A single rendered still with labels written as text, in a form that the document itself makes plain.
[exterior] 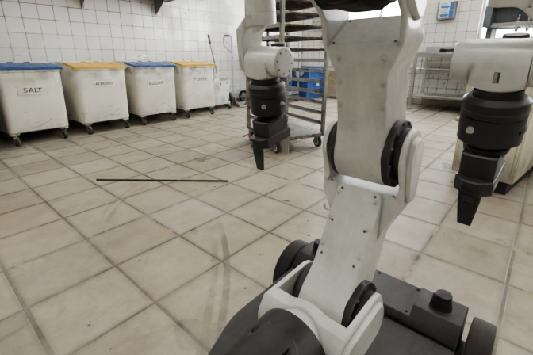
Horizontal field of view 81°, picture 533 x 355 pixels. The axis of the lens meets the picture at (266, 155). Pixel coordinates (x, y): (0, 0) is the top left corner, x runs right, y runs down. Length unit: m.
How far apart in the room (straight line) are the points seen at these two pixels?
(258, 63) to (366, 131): 0.28
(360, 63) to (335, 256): 0.40
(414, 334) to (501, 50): 0.66
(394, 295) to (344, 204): 0.35
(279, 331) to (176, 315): 0.62
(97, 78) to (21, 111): 0.76
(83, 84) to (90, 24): 1.00
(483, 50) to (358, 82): 0.20
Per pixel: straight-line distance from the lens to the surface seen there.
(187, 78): 4.44
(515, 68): 0.56
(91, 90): 3.86
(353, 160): 0.67
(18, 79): 3.68
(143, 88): 4.11
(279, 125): 0.79
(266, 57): 0.71
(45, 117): 3.77
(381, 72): 0.61
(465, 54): 0.57
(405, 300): 0.98
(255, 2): 0.72
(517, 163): 2.32
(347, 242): 0.72
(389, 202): 0.70
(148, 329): 1.17
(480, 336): 0.95
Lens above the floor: 0.80
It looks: 17 degrees down
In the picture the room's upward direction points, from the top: straight up
